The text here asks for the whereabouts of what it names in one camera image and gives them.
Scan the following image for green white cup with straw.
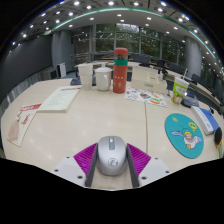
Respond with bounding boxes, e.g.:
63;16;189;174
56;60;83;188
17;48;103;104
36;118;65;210
171;68;190;106

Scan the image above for long curved conference desk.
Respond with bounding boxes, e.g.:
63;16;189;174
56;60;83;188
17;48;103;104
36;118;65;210
73;59;221;101

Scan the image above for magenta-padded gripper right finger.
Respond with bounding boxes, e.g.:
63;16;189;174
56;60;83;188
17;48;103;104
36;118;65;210
125;143;171;189

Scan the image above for blue and white book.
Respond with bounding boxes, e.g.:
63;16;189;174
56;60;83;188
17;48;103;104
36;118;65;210
190;105;222;136

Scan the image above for red bottle with green band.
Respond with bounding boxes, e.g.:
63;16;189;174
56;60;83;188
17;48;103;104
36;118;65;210
112;47;130;95

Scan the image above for white lidded mug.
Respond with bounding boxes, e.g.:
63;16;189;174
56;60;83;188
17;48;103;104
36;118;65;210
94;66;114;92

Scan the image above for white cardboard box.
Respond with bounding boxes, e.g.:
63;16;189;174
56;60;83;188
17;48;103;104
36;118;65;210
130;65;168;95

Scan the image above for white green-edged booklet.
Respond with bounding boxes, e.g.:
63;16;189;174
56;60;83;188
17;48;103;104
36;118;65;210
36;85;83;113

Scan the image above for silver grey computer mouse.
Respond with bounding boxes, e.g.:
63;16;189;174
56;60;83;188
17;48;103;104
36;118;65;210
96;135;128;177

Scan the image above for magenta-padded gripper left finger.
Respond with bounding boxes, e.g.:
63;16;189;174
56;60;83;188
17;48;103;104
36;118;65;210
52;143;100;188

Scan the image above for round teal cartoon mouse pad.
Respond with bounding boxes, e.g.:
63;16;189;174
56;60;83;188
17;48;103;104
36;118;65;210
164;112;205;160

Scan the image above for dark office chairs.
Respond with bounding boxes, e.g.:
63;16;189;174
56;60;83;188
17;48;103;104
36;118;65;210
133;53;224;101

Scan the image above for round ceiling lights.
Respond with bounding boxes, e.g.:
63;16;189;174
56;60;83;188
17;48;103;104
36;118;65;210
9;0;224;73

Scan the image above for colourful sticker sheet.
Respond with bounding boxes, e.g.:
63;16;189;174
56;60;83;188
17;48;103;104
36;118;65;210
124;86;168;108

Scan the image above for red and white leaflet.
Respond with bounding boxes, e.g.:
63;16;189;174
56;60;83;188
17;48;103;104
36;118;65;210
7;102;43;148

